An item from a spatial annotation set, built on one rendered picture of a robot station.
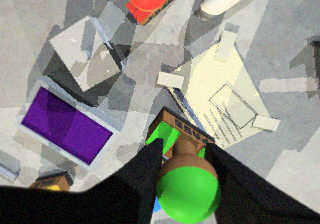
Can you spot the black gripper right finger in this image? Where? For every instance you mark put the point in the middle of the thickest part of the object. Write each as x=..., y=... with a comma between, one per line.
x=247, y=198

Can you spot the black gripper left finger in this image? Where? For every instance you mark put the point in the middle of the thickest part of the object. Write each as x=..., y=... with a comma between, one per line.
x=125, y=197

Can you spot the white card taped to table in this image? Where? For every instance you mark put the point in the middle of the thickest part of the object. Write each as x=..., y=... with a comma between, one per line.
x=217, y=95

